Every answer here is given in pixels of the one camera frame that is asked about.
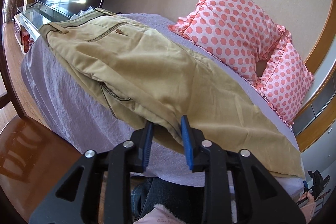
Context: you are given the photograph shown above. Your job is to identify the khaki pants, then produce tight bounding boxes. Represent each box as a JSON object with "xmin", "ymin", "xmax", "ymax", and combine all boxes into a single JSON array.
[{"xmin": 39, "ymin": 9, "xmax": 303, "ymax": 177}]

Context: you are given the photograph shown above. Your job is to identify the large polka dot pillow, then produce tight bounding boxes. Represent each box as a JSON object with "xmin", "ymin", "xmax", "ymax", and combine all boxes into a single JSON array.
[{"xmin": 169, "ymin": 0, "xmax": 285, "ymax": 86}]

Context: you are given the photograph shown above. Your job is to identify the wooden door frame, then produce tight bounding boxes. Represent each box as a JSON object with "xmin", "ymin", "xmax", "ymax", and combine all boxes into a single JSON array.
[{"xmin": 295, "ymin": 0, "xmax": 335, "ymax": 152}]

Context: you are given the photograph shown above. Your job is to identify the lavender bed sheet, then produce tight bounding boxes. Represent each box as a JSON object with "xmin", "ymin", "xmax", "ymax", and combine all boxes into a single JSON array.
[{"xmin": 21, "ymin": 14, "xmax": 303, "ymax": 198}]

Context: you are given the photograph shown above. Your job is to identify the pink fuzzy sleeve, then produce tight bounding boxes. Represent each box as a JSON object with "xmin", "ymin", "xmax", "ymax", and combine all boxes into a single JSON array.
[{"xmin": 134, "ymin": 204, "xmax": 186, "ymax": 224}]

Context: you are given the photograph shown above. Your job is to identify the blue jeans leg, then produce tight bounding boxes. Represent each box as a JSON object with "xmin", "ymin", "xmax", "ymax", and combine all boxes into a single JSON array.
[{"xmin": 131, "ymin": 178, "xmax": 204, "ymax": 223}]

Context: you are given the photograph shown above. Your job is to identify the glass tv stand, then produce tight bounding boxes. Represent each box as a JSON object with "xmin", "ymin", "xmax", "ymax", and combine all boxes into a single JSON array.
[{"xmin": 14, "ymin": 0, "xmax": 69, "ymax": 55}]

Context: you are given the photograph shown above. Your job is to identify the person's right hand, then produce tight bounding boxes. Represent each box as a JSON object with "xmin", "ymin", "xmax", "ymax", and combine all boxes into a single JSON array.
[{"xmin": 298, "ymin": 192, "xmax": 316, "ymax": 223}]

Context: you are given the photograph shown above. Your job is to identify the small polka dot pillow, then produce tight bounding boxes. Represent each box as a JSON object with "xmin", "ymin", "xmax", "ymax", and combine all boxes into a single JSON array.
[{"xmin": 258, "ymin": 25, "xmax": 314, "ymax": 127}]

